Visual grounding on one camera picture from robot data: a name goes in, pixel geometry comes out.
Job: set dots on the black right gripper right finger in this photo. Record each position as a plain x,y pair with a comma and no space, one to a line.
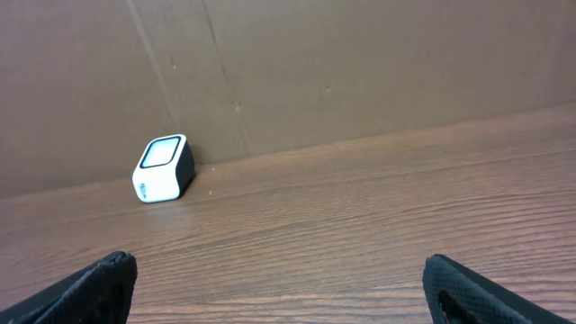
456,294

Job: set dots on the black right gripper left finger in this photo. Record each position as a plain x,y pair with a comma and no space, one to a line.
98,293

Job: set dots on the white barcode scanner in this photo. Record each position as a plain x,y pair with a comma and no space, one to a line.
165,169

